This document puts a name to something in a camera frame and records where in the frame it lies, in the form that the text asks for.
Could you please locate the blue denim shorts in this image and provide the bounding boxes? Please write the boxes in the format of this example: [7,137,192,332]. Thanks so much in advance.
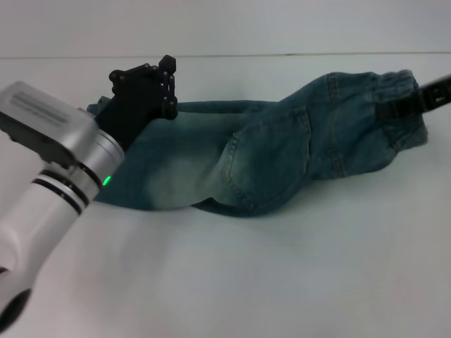
[87,70,429,218]

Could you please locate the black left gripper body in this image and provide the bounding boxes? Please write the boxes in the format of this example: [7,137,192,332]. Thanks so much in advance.
[97,62,167,153]

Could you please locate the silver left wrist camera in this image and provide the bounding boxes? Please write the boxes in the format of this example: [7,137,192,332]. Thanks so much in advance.
[0,80,99,167]

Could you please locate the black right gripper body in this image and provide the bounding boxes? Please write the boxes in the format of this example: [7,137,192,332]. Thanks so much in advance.
[421,73,451,116]

